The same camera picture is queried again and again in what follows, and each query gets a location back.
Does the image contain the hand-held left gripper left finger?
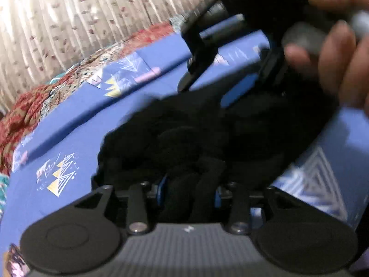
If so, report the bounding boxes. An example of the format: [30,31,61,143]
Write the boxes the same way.
[73,174,169,236]

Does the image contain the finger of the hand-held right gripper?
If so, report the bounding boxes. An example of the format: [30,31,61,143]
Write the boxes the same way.
[220,47,292,109]
[177,33,220,93]

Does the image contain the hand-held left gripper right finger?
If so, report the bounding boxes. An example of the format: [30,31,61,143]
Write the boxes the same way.
[214,181,292,236]

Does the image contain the black pants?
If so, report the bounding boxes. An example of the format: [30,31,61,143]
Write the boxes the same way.
[91,88,344,207]

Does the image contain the person's right hand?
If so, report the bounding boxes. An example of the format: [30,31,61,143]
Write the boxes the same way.
[282,0,369,108]

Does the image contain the blue printed bedsheet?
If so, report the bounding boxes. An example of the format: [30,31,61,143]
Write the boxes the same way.
[0,14,362,277]

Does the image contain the beige floral curtain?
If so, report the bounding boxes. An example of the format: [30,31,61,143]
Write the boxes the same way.
[0,0,231,116]

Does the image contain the red patterned blanket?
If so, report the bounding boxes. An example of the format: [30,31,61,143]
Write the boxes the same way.
[0,20,189,177]

